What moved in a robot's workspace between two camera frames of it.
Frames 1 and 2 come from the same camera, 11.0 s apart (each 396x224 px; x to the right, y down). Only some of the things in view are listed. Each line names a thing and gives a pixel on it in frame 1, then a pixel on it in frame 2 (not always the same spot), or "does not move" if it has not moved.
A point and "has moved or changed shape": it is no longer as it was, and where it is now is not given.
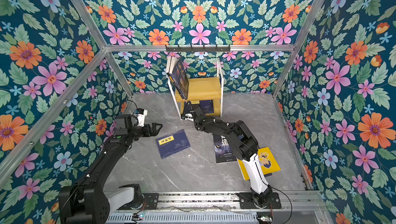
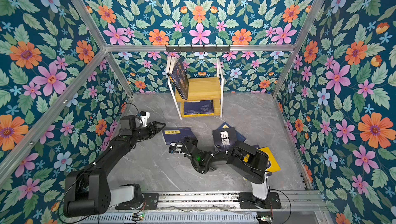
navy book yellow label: [207, 105] does not move
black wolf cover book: [223, 148] does not move
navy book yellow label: [172, 143] has moved or changed shape
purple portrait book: [179, 78] does not move
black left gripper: [148, 133] does not move
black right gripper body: [198, 124] to [186, 143]
